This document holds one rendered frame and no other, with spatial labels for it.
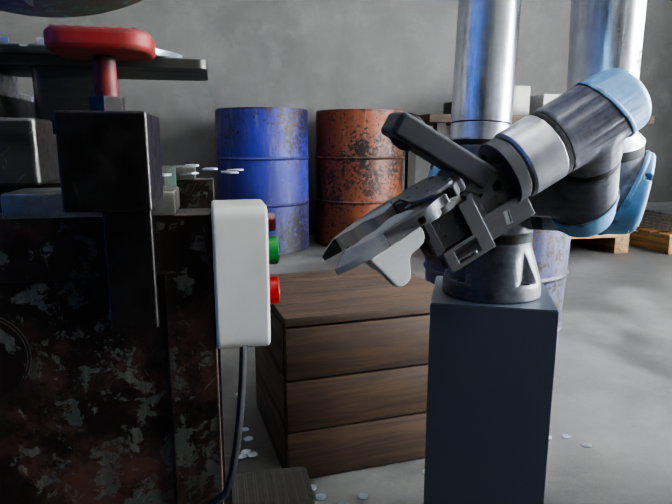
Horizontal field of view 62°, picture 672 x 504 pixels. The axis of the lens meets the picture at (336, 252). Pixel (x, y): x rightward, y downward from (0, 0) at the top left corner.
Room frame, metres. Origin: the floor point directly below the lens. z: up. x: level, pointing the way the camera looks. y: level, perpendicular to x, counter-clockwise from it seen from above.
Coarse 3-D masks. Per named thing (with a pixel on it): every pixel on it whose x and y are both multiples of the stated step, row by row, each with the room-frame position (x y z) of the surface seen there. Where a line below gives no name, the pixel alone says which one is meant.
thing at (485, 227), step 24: (504, 144) 0.57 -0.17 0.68; (504, 168) 0.57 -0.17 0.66; (408, 192) 0.59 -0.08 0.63; (432, 192) 0.54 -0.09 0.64; (456, 192) 0.54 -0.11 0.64; (480, 192) 0.57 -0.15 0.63; (504, 192) 0.58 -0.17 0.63; (528, 192) 0.57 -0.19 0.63; (456, 216) 0.55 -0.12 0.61; (480, 216) 0.55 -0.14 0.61; (504, 216) 0.57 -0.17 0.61; (528, 216) 0.58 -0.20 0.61; (432, 240) 0.55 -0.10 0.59; (456, 240) 0.55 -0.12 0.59; (480, 240) 0.55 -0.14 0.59; (456, 264) 0.54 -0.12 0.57
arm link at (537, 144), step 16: (512, 128) 0.58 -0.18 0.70; (528, 128) 0.57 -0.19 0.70; (544, 128) 0.57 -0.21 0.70; (512, 144) 0.57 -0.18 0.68; (528, 144) 0.56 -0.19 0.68; (544, 144) 0.56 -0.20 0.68; (560, 144) 0.56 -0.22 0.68; (528, 160) 0.56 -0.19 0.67; (544, 160) 0.56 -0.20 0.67; (560, 160) 0.56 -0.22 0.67; (544, 176) 0.56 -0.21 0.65; (560, 176) 0.58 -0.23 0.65
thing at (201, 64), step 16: (0, 64) 0.65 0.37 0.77; (16, 64) 0.65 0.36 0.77; (32, 64) 0.66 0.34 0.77; (48, 64) 0.66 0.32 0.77; (64, 64) 0.66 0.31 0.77; (80, 64) 0.67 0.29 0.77; (128, 64) 0.68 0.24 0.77; (144, 64) 0.68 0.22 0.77; (160, 64) 0.68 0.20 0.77; (176, 64) 0.69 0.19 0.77; (192, 64) 0.69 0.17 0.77; (32, 80) 0.68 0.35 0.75; (48, 80) 0.68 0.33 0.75; (64, 80) 0.68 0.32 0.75; (80, 80) 0.68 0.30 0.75; (192, 80) 0.82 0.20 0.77; (48, 96) 0.68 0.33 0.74; (64, 96) 0.68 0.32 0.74; (80, 96) 0.68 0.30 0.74; (48, 112) 0.68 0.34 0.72
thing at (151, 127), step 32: (96, 96) 0.42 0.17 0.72; (64, 128) 0.39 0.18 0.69; (96, 128) 0.40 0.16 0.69; (128, 128) 0.40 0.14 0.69; (64, 160) 0.39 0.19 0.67; (96, 160) 0.40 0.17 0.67; (128, 160) 0.40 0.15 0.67; (160, 160) 0.48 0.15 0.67; (64, 192) 0.39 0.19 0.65; (96, 192) 0.40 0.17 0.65; (128, 192) 0.40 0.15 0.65; (160, 192) 0.47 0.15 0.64; (128, 224) 0.48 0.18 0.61; (128, 256) 0.48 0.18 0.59; (128, 288) 0.48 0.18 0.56; (128, 320) 0.48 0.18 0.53
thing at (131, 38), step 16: (48, 32) 0.39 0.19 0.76; (64, 32) 0.39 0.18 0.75; (80, 32) 0.39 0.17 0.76; (96, 32) 0.40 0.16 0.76; (112, 32) 0.40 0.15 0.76; (128, 32) 0.40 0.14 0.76; (144, 32) 0.41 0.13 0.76; (48, 48) 0.40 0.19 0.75; (64, 48) 0.40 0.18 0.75; (80, 48) 0.40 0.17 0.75; (96, 48) 0.40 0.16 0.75; (112, 48) 0.40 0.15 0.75; (128, 48) 0.40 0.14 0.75; (144, 48) 0.41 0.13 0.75; (96, 64) 0.42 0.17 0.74; (112, 64) 0.42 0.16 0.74; (96, 80) 0.42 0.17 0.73; (112, 80) 0.42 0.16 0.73
